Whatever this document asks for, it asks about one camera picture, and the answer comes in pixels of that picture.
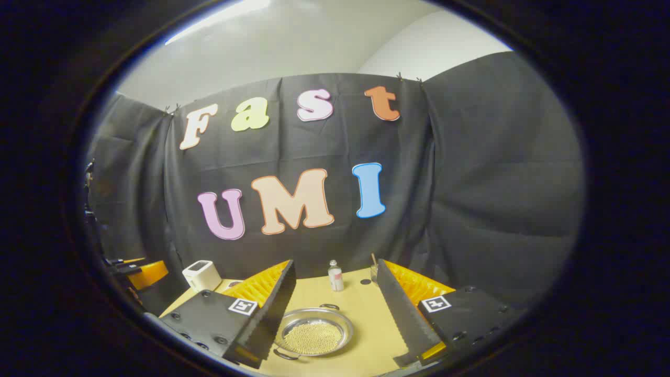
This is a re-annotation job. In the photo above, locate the white toaster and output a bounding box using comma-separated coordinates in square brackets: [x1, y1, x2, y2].
[182, 260, 222, 293]

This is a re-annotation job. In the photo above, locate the steel pot with black handles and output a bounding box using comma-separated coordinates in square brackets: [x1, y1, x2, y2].
[272, 303, 354, 361]

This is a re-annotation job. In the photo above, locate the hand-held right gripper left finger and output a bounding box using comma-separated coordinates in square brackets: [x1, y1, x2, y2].
[157, 259, 297, 367]

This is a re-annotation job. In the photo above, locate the pile of yellow soybeans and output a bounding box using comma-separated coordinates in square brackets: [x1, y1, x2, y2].
[283, 321, 343, 355]

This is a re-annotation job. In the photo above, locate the small white bottle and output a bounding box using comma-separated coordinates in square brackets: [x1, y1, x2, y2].
[328, 260, 345, 292]

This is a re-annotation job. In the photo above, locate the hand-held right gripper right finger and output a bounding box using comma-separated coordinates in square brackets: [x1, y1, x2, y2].
[376, 258, 524, 366]

